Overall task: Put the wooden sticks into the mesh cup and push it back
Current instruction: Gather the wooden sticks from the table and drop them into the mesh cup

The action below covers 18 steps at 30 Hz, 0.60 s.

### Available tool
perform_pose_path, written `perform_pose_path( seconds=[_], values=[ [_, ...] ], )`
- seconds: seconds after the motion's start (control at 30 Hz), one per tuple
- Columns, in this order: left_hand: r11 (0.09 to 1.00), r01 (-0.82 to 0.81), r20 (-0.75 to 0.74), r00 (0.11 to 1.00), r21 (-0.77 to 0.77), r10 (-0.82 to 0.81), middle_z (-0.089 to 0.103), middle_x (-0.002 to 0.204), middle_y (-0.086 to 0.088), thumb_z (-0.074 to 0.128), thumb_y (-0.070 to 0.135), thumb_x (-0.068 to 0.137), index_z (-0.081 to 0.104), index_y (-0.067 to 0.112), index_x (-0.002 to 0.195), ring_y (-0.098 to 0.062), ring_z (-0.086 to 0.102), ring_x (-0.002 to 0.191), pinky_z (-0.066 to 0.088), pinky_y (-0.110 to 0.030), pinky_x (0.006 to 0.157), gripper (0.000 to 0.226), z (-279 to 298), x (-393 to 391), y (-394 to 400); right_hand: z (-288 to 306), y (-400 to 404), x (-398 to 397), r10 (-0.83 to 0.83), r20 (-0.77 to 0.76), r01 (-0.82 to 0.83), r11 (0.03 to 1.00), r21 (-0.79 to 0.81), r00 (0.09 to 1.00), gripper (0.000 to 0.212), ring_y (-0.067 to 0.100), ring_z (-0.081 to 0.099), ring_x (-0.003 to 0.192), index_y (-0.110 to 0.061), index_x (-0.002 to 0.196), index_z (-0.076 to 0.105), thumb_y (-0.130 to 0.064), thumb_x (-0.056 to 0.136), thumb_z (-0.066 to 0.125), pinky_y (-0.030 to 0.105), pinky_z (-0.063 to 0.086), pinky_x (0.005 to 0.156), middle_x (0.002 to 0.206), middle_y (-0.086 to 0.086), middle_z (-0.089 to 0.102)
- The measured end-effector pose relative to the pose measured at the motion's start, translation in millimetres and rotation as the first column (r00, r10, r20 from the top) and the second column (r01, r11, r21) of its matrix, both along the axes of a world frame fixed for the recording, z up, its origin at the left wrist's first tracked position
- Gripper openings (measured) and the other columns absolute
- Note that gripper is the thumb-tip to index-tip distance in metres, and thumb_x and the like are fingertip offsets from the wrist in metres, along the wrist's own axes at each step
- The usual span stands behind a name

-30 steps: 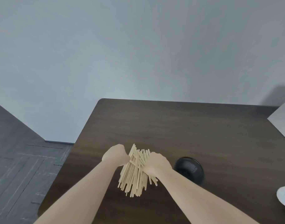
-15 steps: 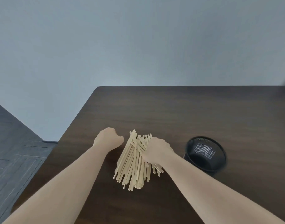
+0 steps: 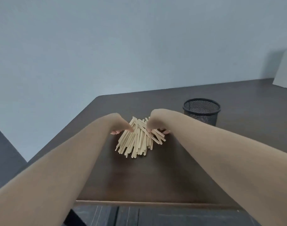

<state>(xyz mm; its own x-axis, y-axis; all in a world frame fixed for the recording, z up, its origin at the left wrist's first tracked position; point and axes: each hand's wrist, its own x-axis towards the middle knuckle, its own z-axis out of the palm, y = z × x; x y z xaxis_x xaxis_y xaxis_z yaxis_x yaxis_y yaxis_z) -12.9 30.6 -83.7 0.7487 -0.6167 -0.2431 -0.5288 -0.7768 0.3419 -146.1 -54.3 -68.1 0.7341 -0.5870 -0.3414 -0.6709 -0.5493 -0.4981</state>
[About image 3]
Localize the black mesh pen cup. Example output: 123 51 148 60
183 98 221 127

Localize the person's left hand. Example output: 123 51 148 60
106 113 134 135

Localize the person's left forearm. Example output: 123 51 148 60
0 114 112 226

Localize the white board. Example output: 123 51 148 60
272 50 287 89

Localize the person's right hand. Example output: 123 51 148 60
146 109 171 135

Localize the person's right forearm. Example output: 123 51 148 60
166 110 287 226

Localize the pile of wooden sticks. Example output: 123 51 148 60
115 116 166 159

